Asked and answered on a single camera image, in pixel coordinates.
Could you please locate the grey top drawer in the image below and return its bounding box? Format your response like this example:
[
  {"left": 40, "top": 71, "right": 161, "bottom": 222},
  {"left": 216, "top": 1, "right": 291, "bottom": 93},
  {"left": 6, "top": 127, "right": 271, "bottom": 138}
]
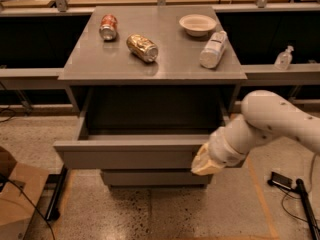
[{"left": 54, "top": 86, "right": 232, "bottom": 170}]

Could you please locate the grey drawer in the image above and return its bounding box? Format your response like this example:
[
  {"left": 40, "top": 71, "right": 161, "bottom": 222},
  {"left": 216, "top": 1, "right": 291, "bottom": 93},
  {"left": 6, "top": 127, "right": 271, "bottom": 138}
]
[
  {"left": 54, "top": 86, "right": 232, "bottom": 170},
  {"left": 101, "top": 169, "right": 212, "bottom": 187}
]

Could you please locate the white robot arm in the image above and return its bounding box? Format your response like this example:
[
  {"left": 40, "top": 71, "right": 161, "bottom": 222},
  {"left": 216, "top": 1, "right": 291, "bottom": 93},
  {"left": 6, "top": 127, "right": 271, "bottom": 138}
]
[{"left": 191, "top": 90, "right": 320, "bottom": 176}]

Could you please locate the grey lower drawer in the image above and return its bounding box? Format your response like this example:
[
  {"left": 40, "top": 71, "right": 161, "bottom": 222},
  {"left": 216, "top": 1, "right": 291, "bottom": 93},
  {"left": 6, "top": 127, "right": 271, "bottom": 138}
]
[{"left": 101, "top": 169, "right": 212, "bottom": 187}]

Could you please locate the grey drawer cabinet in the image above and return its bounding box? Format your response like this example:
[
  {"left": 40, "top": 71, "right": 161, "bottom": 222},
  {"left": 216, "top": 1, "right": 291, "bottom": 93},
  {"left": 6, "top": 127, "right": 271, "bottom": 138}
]
[{"left": 59, "top": 6, "right": 246, "bottom": 119}]

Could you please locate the black device on floor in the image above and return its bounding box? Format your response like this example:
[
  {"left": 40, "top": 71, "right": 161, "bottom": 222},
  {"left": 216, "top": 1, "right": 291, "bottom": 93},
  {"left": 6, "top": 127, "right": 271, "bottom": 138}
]
[{"left": 267, "top": 172, "right": 292, "bottom": 190}]

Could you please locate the black floor pole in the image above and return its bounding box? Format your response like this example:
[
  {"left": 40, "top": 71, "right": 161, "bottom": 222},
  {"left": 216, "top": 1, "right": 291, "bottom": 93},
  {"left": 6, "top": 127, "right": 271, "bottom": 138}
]
[{"left": 296, "top": 179, "right": 320, "bottom": 240}]

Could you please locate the white plastic bottle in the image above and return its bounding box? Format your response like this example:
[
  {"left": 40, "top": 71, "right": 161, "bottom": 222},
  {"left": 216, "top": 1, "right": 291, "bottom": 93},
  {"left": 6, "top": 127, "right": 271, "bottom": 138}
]
[{"left": 199, "top": 31, "right": 228, "bottom": 69}]

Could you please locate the gold soda can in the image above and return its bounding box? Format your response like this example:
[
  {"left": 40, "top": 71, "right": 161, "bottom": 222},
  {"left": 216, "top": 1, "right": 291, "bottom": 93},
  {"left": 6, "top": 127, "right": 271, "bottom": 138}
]
[{"left": 126, "top": 34, "right": 158, "bottom": 63}]

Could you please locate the clear sanitizer pump bottle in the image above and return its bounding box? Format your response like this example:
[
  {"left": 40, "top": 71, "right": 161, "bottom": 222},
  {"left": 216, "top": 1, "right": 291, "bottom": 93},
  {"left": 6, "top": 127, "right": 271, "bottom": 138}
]
[{"left": 274, "top": 45, "right": 294, "bottom": 70}]

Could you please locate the grey long bench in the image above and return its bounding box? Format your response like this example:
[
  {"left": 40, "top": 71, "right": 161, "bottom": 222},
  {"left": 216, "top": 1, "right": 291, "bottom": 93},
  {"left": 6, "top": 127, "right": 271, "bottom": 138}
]
[{"left": 0, "top": 2, "right": 320, "bottom": 115}]

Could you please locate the white paper bowl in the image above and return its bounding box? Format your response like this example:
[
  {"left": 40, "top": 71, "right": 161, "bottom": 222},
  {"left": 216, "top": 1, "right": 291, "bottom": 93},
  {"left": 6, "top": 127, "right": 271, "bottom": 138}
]
[{"left": 179, "top": 14, "right": 217, "bottom": 37}]

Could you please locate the red soda can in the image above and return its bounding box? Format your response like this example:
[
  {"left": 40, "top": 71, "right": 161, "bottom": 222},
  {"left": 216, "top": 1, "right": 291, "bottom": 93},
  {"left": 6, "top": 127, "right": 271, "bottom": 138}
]
[{"left": 99, "top": 14, "right": 118, "bottom": 41}]

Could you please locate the brown cardboard box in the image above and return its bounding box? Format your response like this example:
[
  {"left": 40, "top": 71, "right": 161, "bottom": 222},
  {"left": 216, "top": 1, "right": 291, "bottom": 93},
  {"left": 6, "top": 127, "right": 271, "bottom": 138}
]
[{"left": 0, "top": 147, "right": 49, "bottom": 240}]

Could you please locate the black cable at right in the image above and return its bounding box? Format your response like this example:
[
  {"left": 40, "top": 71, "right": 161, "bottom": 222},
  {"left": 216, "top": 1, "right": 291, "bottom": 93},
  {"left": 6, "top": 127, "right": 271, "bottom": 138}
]
[{"left": 280, "top": 153, "right": 318, "bottom": 224}]

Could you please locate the black cable on box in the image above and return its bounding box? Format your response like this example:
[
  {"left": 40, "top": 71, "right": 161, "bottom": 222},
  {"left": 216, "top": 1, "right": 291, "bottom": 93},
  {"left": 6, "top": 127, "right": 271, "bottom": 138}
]
[{"left": 0, "top": 173, "right": 56, "bottom": 240}]

